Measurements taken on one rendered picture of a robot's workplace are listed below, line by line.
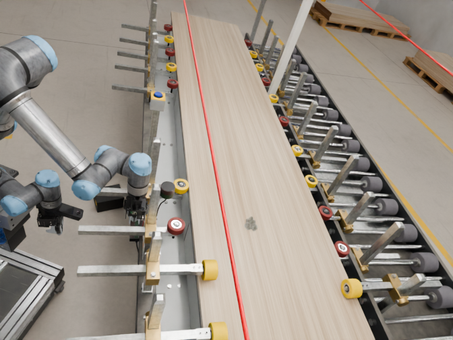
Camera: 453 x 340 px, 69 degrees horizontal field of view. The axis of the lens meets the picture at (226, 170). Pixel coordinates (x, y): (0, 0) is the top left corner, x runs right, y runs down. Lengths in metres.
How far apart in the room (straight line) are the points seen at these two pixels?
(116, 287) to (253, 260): 1.12
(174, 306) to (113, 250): 0.97
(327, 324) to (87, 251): 1.65
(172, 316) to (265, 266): 0.48
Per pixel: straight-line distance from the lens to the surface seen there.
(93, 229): 1.57
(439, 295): 2.10
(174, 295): 1.69
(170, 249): 1.80
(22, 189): 1.33
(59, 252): 2.54
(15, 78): 1.09
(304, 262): 1.64
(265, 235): 1.64
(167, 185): 1.40
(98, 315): 2.31
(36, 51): 1.16
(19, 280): 2.24
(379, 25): 9.34
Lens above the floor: 2.14
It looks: 42 degrees down
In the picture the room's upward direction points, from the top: 20 degrees clockwise
